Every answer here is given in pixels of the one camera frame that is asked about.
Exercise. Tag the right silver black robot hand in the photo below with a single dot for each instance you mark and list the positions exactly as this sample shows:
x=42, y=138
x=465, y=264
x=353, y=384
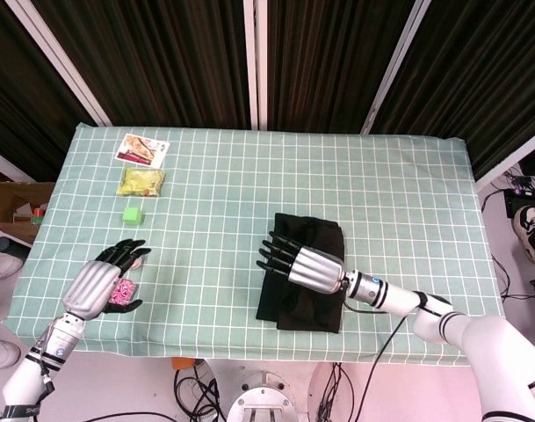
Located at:
x=315, y=270

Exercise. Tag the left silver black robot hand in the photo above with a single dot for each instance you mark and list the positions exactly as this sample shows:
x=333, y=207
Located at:
x=91, y=288

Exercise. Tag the black T-shirt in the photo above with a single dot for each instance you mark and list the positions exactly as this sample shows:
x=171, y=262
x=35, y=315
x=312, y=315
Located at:
x=311, y=316

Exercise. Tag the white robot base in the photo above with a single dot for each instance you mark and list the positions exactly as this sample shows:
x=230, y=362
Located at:
x=262, y=395

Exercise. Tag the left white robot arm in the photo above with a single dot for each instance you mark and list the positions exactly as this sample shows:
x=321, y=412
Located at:
x=58, y=340

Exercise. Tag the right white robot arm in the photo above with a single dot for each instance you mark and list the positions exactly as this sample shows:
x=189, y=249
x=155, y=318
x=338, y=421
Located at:
x=394, y=299

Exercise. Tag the pink patterned packet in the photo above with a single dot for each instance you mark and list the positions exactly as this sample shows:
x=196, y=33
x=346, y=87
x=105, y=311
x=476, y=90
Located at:
x=124, y=292

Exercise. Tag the green cube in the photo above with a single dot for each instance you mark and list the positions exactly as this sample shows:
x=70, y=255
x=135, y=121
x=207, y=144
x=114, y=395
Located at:
x=132, y=216

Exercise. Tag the black cylinder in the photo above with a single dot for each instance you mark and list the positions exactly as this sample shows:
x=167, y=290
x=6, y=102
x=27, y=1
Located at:
x=10, y=249

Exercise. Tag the red green small box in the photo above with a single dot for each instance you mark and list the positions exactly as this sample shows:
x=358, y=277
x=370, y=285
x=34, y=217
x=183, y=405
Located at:
x=38, y=214

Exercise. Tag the white shoe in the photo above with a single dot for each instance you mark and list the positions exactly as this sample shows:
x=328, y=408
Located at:
x=1, y=268
x=1, y=354

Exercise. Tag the green checked tablecloth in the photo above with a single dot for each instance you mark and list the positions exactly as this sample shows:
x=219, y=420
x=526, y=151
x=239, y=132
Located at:
x=293, y=167

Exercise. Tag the yellow green snack bag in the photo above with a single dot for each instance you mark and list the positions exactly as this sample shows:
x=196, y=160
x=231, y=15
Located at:
x=142, y=182

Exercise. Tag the orange object under table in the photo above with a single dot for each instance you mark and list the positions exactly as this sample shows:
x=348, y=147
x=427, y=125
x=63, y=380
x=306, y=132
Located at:
x=182, y=363

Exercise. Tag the brown cardboard box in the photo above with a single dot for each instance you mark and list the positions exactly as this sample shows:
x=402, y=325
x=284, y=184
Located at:
x=8, y=198

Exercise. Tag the white food picture packet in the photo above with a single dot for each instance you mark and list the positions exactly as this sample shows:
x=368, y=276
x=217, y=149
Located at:
x=139, y=149

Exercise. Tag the dark brown curtain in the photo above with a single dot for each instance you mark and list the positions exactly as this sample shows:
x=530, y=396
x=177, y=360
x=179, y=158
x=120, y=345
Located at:
x=478, y=79
x=21, y=110
x=161, y=61
x=328, y=61

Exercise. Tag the black and white sneaker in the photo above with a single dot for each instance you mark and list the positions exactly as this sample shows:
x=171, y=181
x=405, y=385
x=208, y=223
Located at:
x=530, y=233

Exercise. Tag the black power strip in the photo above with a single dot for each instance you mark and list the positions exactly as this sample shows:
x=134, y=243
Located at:
x=524, y=200

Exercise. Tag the white partition frame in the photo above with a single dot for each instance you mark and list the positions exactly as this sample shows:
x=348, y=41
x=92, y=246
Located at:
x=513, y=160
x=394, y=66
x=3, y=162
x=60, y=61
x=255, y=61

